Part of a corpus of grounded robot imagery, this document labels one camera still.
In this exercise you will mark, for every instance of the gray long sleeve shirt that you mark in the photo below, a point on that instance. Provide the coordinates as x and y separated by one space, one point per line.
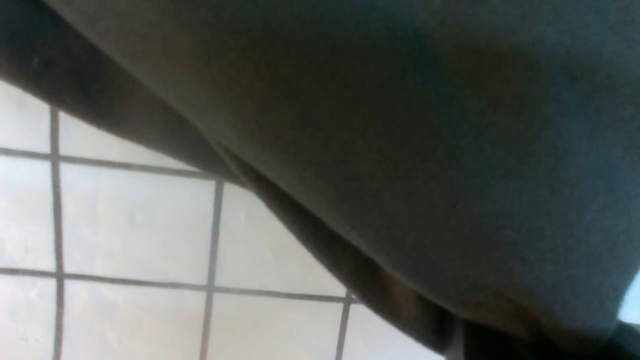
469 169

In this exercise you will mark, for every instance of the white grid table cover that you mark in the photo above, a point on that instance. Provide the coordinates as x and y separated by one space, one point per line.
110 251

